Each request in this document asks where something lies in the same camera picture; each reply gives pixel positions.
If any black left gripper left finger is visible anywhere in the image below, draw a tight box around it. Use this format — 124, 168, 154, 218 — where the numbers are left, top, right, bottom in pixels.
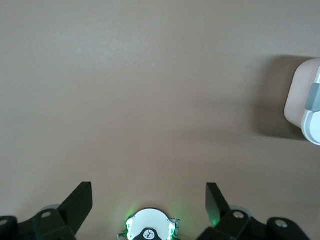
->
0, 181, 94, 240

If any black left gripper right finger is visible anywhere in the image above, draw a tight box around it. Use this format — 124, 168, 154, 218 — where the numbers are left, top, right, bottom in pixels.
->
197, 182, 308, 240

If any pink plastic storage box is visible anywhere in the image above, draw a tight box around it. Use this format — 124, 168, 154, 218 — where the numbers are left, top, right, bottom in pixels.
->
283, 57, 320, 131

